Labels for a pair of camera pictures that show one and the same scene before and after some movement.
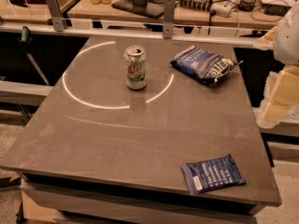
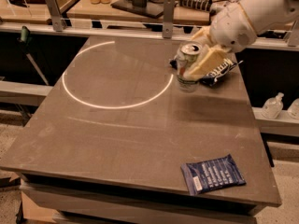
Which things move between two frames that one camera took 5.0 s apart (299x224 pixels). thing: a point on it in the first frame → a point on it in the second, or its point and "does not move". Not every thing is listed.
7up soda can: (135, 67) → (186, 56)
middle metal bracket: (168, 16) does not move
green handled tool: (24, 42) does not move
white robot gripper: (288, 37) → (231, 28)
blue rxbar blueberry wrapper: (213, 175) does not move
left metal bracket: (54, 8) does not move
